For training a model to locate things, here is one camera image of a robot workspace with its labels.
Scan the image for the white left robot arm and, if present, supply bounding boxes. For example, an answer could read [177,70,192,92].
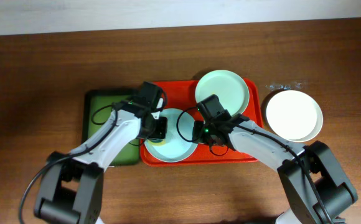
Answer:
[34,99,163,223]

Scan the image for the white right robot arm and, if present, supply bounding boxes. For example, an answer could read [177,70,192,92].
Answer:
[193,114,358,223]

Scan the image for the yellow green sponge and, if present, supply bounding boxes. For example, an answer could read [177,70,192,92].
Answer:
[148,139,166,146]

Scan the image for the cream white plate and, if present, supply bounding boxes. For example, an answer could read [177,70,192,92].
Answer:
[264,90,324,142]

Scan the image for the mint green plate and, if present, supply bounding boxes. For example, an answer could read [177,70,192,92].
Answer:
[195,70,250,115]

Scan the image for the red tray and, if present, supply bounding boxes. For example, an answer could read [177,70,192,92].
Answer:
[139,78,263,167]

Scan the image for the green tray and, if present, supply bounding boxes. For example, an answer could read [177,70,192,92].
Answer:
[82,88,139,167]

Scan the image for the light blue plate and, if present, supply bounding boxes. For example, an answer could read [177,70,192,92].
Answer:
[144,108,197,162]

